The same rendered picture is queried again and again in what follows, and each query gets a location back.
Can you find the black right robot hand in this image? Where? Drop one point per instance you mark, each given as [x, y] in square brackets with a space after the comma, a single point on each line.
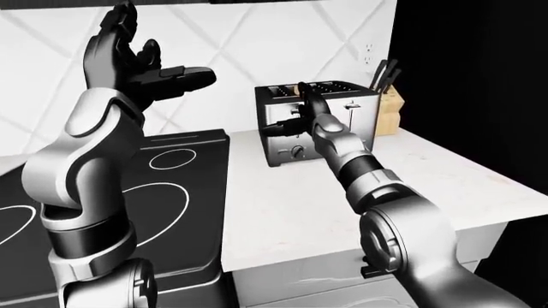
[314, 106]

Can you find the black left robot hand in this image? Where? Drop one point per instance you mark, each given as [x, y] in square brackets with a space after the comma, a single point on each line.
[111, 64]

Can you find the silver black four-slot toaster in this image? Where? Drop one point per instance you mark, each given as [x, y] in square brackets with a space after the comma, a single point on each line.
[338, 109]

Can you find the wooden knife block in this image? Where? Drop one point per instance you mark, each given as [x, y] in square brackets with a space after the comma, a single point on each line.
[388, 113]

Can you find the black glass cooktop stove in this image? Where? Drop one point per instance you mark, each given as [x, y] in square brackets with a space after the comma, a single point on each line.
[171, 205]

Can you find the white base cabinet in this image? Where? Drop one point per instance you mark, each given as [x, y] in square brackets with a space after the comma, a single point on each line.
[325, 288]

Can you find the white wall power outlet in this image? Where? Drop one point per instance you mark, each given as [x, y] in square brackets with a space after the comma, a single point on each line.
[367, 54]

